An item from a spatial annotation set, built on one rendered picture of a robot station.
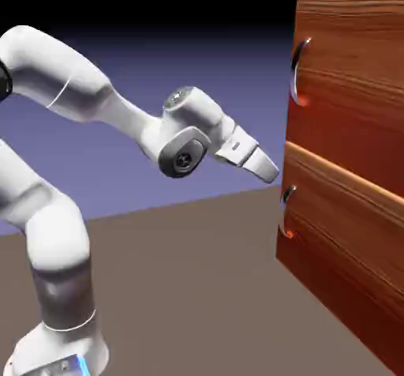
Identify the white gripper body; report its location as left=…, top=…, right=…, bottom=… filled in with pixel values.
left=242, top=145, right=281, bottom=184

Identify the reddish wooden cabinet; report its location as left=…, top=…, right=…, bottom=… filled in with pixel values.
left=275, top=0, right=404, bottom=376

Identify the small wooden cabinet door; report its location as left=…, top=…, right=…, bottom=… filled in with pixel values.
left=275, top=141, right=404, bottom=376

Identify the large wooden cabinet door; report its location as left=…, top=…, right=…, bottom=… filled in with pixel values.
left=285, top=0, right=404, bottom=198

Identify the short curved metal handle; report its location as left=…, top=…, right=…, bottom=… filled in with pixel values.
left=279, top=185, right=297, bottom=240

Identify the long curved metal handle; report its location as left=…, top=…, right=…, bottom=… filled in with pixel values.
left=290, top=36, right=312, bottom=107

